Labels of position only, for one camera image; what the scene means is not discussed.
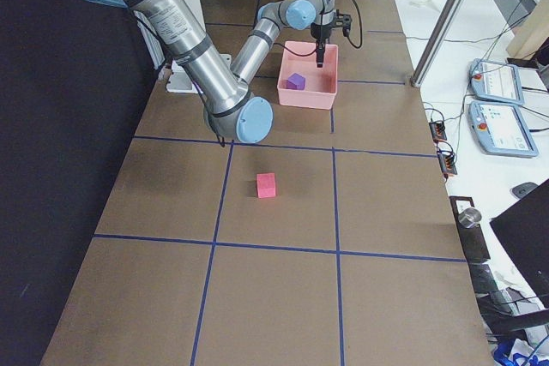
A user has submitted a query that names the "black computer mouse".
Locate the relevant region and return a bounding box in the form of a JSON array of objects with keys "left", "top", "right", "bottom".
[{"left": 510, "top": 182, "right": 538, "bottom": 199}]

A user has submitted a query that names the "black monitor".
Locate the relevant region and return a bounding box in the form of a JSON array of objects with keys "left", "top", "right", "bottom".
[{"left": 490, "top": 181, "right": 548, "bottom": 306}]

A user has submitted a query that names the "lower teach pendant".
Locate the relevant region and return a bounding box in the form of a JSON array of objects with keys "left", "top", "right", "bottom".
[{"left": 468, "top": 100, "right": 539, "bottom": 159}]

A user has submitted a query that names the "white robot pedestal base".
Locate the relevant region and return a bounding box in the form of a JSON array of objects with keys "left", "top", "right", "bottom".
[{"left": 166, "top": 49, "right": 234, "bottom": 94}]

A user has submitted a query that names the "silver metal cylinder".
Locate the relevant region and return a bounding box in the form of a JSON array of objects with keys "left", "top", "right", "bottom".
[{"left": 457, "top": 207, "right": 482, "bottom": 229}]

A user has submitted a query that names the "upper teach pendant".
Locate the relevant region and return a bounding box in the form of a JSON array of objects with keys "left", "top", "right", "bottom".
[{"left": 469, "top": 59, "right": 524, "bottom": 105}]

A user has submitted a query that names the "pink plastic bin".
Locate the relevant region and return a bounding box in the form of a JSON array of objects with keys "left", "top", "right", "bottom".
[{"left": 277, "top": 41, "right": 338, "bottom": 110}]

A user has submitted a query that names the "aluminium frame post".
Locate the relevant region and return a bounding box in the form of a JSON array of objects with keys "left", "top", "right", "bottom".
[{"left": 410, "top": 0, "right": 464, "bottom": 88}]

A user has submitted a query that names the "red foam block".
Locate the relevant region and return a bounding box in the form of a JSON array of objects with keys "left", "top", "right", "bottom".
[{"left": 256, "top": 172, "right": 276, "bottom": 199}]

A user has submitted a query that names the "purple foam block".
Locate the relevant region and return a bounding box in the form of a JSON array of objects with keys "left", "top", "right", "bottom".
[{"left": 286, "top": 73, "right": 306, "bottom": 90}]

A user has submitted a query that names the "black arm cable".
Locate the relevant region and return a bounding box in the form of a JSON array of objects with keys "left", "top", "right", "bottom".
[{"left": 285, "top": 0, "right": 364, "bottom": 58}]

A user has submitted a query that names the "white paper wad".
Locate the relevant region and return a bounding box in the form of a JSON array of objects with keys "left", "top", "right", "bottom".
[{"left": 409, "top": 0, "right": 437, "bottom": 10}]

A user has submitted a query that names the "black box with label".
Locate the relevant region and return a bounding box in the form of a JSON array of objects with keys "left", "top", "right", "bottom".
[{"left": 449, "top": 195, "right": 491, "bottom": 264}]

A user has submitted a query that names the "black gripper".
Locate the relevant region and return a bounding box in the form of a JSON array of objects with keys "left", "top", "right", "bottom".
[{"left": 311, "top": 23, "right": 333, "bottom": 68}]

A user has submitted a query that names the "teach pendant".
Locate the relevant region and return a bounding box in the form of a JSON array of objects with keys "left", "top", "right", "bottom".
[
  {"left": 469, "top": 59, "right": 524, "bottom": 105},
  {"left": 468, "top": 100, "right": 539, "bottom": 159}
]

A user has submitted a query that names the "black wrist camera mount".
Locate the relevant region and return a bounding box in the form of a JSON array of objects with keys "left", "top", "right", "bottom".
[{"left": 332, "top": 9, "right": 353, "bottom": 38}]

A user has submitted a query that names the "black orange connector box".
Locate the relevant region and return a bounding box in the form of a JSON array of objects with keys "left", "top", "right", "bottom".
[
  {"left": 437, "top": 149, "right": 457, "bottom": 178},
  {"left": 429, "top": 120, "right": 447, "bottom": 142}
]

